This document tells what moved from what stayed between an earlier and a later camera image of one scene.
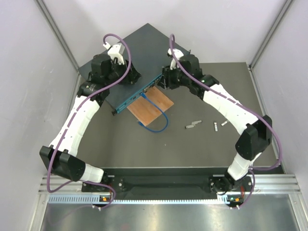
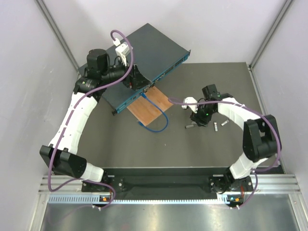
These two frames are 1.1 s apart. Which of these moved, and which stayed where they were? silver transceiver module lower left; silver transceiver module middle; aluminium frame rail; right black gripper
Moved: right black gripper
Stayed: silver transceiver module middle; silver transceiver module lower left; aluminium frame rail
